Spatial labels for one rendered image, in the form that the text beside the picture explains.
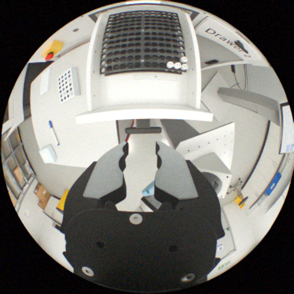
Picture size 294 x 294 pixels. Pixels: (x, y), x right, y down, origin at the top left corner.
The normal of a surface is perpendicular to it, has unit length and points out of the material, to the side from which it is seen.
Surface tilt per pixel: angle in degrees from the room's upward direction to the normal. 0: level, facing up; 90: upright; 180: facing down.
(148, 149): 0
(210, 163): 90
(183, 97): 0
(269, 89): 90
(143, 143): 0
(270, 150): 90
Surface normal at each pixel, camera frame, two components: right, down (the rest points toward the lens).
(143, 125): 0.03, 0.48
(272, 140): -1.00, 0.03
